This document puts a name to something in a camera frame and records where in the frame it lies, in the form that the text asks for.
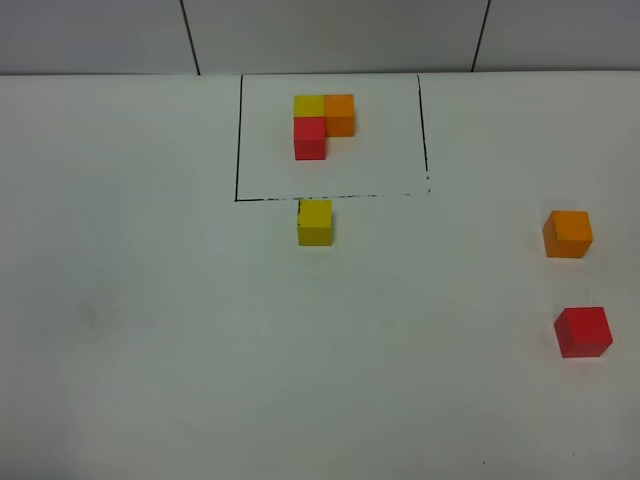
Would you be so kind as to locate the red template block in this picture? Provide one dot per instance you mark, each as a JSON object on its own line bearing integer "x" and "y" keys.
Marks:
{"x": 310, "y": 141}

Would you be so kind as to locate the orange template block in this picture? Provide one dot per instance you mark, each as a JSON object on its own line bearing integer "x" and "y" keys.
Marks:
{"x": 339, "y": 115}

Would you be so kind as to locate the yellow template block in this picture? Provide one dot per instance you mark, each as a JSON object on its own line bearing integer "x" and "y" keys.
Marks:
{"x": 309, "y": 106}

